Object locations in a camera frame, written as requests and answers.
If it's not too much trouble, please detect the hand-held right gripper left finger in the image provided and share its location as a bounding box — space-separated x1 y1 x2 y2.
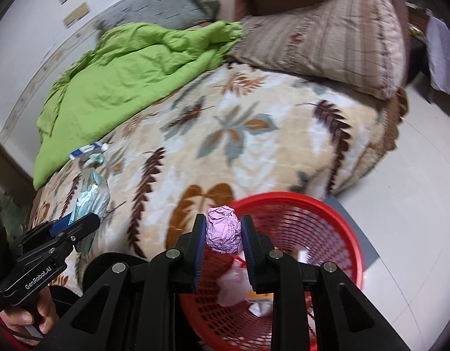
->
55 214 207 351

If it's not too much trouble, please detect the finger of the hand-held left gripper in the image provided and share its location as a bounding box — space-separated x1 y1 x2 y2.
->
47 215 77 238
62 213 102 253

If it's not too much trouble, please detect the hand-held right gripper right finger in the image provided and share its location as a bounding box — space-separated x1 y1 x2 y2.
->
241 215 412 351

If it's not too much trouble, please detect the silver foil packet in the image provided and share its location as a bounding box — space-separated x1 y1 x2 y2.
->
74 168 111 223

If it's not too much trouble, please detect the pink foil wrapper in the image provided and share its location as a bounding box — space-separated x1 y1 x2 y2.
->
205 206 244 254

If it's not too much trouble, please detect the red plastic basket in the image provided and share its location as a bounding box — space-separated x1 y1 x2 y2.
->
179 191 365 351

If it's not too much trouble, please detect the person's left hand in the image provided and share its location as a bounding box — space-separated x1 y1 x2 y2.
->
1 286 60 341

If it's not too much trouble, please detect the white plastic bag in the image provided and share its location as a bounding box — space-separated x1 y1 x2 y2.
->
216 261 255 308

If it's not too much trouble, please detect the white crumpled paper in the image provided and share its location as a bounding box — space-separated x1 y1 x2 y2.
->
249 294 275 317

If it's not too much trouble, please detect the white sock green edge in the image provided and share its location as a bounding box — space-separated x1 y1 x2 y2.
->
82 154 106 168

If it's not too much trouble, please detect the blue white small box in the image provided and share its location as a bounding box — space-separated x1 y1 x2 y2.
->
69 142 109 160

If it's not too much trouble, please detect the grey floor mat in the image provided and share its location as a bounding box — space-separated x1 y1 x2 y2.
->
320 195 380 269

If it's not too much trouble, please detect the green quilt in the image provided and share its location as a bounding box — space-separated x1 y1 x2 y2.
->
33 21 244 191

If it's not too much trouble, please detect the striped brown pillow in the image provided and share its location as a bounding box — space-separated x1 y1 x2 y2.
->
225 0 406 100

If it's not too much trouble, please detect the grey quilted pillow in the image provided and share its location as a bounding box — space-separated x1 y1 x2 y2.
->
97 0 221 41

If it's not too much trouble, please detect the white hanging cloth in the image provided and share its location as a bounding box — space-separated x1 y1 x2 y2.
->
425 15 450 100

